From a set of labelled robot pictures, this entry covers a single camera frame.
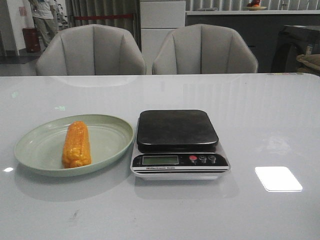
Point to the orange corn cob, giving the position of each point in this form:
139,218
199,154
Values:
76,150

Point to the red bin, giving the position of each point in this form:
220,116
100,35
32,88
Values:
31,40

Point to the dark grey counter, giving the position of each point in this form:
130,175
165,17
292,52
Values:
258,28

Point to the left grey upholstered chair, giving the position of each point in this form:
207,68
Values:
91,50

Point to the fruit bowl on counter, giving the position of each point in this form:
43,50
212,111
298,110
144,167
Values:
255,5

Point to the light green plate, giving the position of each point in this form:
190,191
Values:
41,149

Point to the right grey upholstered chair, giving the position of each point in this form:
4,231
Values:
204,49

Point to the person in white shirt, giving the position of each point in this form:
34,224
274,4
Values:
43,14

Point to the black electronic kitchen scale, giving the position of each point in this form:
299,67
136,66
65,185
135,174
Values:
177,144

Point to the dark cabinet at right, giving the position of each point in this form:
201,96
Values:
292,41

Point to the grey upholstered chair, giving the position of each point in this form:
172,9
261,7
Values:
91,50
204,49

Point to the beige cushion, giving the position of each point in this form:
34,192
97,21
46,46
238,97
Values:
309,63

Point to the white drawer cabinet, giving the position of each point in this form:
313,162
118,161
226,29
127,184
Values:
157,19

